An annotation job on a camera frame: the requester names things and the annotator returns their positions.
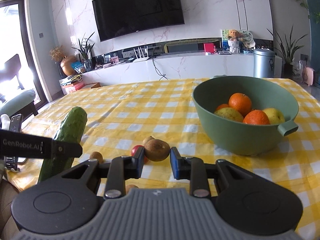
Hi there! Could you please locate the brown longan fruit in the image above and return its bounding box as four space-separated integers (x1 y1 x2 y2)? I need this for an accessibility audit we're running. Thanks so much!
144 139 170 162

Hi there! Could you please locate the green colander bowl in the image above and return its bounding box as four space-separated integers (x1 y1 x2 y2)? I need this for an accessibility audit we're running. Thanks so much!
192 76 299 155

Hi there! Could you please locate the green cucumber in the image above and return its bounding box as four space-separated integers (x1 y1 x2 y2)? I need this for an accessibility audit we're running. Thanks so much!
38 107 87 183

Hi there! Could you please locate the yellow-green pear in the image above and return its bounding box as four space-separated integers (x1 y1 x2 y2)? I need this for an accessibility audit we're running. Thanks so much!
214 107 244 122

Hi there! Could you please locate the orange mandarin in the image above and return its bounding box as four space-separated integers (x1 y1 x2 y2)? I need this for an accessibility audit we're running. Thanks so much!
243 110 270 125
216 103 229 111

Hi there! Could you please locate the orange with dark spot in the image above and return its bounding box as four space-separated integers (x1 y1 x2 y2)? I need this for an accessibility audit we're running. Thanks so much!
228 93 252 117

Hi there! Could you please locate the orange mandarin front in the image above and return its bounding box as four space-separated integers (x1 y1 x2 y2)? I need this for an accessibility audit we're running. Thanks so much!
243 110 270 125

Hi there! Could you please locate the large yellow-red mango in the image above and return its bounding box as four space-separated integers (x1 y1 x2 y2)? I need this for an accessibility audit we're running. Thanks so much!
263 108 285 125

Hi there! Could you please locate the orange-brown longan bottom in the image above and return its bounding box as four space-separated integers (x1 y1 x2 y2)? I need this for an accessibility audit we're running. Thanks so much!
125 184 139 194

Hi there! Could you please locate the small red tomato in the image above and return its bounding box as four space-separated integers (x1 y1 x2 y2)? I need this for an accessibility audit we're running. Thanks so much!
131 144 149 165

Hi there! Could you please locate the brown longan near gripper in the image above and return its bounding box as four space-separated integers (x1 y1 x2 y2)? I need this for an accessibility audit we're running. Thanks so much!
89 151 104 164

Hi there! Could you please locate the small brown longan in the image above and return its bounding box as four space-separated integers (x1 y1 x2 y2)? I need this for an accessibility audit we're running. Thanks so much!
142 136 154 146

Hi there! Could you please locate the green cushioned chair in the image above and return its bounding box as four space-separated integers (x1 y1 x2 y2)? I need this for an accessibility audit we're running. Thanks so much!
1 89 38 121

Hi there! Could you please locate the yellow checkered tablecloth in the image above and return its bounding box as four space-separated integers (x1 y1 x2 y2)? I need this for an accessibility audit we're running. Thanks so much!
22 79 319 239

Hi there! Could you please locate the stack of books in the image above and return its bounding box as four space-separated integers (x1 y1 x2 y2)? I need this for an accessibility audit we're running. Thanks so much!
59 74 100 95

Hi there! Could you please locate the orange gourd vase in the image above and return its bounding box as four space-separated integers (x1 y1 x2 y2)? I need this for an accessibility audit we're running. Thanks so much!
60 55 77 76

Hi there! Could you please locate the white marble tv cabinet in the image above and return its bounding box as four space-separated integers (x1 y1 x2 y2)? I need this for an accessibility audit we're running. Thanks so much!
81 51 283 87

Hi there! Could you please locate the white wifi router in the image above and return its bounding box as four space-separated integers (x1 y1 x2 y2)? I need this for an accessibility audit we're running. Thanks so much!
133 47 151 62

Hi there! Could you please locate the small potted grass plant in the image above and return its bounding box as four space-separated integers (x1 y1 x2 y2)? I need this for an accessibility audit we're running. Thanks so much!
73 32 95 72

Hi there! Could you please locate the red box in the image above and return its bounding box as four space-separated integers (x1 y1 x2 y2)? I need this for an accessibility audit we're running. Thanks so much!
203 42 216 54

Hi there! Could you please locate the black soundbar speaker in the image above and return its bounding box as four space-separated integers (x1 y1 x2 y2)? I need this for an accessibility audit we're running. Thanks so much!
164 39 222 54

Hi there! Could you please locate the silver pedal trash bin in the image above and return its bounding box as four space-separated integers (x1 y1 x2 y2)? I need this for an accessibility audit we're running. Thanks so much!
253 48 276 78

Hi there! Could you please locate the teddy bear toy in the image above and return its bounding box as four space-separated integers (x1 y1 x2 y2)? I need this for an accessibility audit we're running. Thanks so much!
228 29 243 54

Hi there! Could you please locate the tall potted green plant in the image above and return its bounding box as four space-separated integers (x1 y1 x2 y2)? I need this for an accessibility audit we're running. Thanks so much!
267 25 308 79

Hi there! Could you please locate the black power cable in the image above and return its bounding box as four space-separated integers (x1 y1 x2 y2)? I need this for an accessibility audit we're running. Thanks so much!
152 58 169 81

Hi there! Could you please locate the black wall television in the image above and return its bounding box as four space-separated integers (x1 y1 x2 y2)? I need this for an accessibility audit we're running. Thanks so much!
92 0 184 41

